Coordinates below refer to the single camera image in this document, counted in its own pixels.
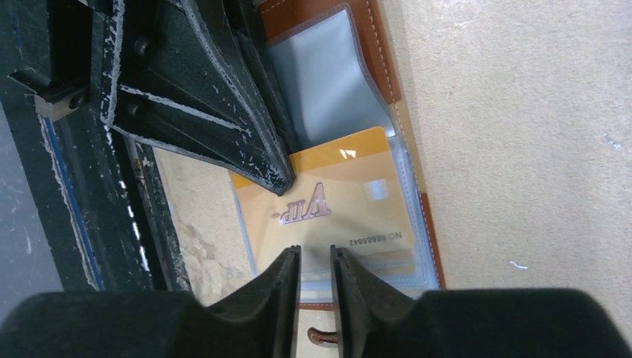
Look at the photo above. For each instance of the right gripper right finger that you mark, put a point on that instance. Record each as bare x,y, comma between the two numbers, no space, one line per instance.
373,319

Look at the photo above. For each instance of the brown leather card holder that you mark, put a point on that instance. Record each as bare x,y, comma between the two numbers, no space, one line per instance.
337,77

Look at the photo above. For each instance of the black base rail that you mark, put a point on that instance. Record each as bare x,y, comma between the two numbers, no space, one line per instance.
88,201

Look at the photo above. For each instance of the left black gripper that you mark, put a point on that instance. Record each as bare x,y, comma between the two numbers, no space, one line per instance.
54,40

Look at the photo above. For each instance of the gold VIP card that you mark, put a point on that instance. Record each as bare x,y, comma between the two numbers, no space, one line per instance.
346,193

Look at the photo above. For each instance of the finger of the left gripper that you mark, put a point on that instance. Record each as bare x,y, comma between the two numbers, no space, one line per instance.
247,26
173,77

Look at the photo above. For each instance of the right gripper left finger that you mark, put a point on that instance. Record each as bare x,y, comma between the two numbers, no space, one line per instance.
257,320

